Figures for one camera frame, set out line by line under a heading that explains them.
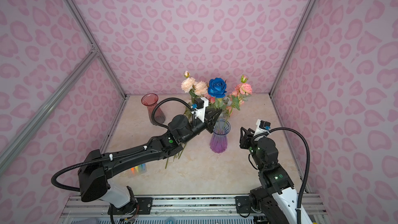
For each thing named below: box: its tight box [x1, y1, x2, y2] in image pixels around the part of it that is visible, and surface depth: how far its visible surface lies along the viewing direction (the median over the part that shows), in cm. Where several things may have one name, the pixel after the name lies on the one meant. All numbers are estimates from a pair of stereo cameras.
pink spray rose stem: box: [223, 74, 253, 130], surface depth 69 cm
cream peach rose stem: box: [180, 70, 208, 104], surface depth 70 cm
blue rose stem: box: [207, 77, 227, 108], surface depth 55 cm
